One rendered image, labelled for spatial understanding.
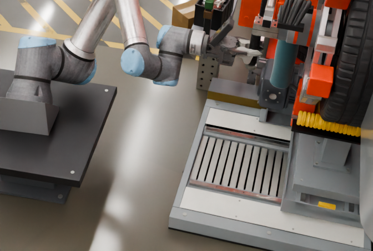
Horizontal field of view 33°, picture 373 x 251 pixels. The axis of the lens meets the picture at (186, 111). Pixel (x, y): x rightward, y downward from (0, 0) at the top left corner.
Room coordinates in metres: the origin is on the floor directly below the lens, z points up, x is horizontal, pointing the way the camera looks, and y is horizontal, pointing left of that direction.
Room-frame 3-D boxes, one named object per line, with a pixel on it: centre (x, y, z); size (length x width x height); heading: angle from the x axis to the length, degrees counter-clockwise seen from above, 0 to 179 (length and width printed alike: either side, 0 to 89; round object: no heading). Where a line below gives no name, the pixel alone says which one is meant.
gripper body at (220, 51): (1.87, -0.10, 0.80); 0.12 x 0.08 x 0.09; 81
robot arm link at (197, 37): (1.88, -0.02, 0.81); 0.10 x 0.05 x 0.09; 171
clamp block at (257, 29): (1.84, -0.25, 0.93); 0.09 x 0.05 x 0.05; 81
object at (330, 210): (1.96, -0.65, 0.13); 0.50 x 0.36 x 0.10; 171
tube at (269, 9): (1.90, -0.34, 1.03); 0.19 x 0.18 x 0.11; 81
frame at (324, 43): (1.98, -0.48, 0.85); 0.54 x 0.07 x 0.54; 171
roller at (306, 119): (1.84, -0.56, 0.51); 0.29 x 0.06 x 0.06; 81
